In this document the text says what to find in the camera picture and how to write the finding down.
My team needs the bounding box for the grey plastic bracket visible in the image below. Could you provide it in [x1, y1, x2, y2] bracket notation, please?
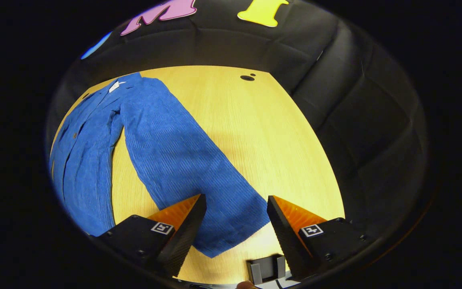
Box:
[246, 254, 286, 285]

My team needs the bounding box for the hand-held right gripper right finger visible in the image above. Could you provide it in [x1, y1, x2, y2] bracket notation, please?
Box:
[267, 195, 376, 281]

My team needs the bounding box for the blue corduroy jacket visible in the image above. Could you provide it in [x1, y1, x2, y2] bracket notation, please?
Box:
[49, 72, 271, 258]

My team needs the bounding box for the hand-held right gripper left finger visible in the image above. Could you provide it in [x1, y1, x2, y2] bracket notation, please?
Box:
[97, 194, 207, 277]

